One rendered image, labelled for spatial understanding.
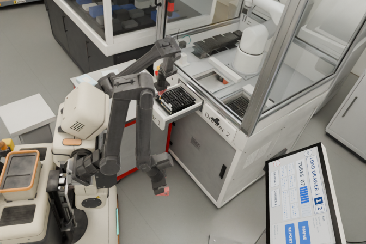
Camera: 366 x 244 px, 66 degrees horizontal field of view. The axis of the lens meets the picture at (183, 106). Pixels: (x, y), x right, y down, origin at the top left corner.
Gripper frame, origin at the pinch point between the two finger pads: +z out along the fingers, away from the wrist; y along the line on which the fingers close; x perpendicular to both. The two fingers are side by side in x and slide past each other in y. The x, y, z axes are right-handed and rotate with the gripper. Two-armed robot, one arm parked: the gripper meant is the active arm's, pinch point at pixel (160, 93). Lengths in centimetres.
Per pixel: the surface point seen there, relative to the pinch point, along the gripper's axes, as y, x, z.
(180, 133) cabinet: -23, 2, 55
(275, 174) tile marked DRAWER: -12, 87, -11
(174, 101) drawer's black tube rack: -7.8, 6.6, 4.6
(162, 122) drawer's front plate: 10.4, 18.8, 3.9
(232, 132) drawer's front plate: -22, 49, 2
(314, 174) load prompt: -16, 100, -26
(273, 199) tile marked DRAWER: -1, 95, -10
